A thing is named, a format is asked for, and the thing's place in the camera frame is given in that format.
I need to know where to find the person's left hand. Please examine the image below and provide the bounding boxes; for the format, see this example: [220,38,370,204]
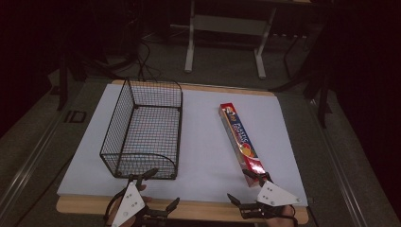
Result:
[106,184,153,227]

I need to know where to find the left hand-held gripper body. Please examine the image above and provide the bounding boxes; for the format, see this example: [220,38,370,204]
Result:
[111,182,170,227]

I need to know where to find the black floor cables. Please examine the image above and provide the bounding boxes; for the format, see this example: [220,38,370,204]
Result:
[94,37,163,83]

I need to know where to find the metal floor rail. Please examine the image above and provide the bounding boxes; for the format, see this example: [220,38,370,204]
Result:
[0,108,69,216]
[305,97,368,227]

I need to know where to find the white metal desk frame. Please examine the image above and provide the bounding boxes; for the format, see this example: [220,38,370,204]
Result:
[183,0,279,80]

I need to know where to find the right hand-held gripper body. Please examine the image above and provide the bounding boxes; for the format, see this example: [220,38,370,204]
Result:
[238,180,303,221]

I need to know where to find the person's right hand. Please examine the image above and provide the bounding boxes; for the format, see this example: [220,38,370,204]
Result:
[270,203,299,227]

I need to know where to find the long red blue wrap box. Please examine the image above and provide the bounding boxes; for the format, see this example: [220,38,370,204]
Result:
[218,102,268,188]

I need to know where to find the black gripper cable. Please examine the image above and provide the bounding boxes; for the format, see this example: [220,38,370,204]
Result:
[103,188,128,227]
[288,203,300,227]

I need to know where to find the white table mat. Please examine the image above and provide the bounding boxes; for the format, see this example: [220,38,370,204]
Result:
[57,82,309,208]

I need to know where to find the black rectangular floor bracket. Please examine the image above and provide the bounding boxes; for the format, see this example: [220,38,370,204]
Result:
[63,110,87,124]

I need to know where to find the black metal stand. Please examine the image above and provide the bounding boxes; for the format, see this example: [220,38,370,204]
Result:
[269,27,334,130]
[57,51,70,112]

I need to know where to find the black wire basket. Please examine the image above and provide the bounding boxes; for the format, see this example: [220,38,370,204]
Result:
[99,77,184,181]

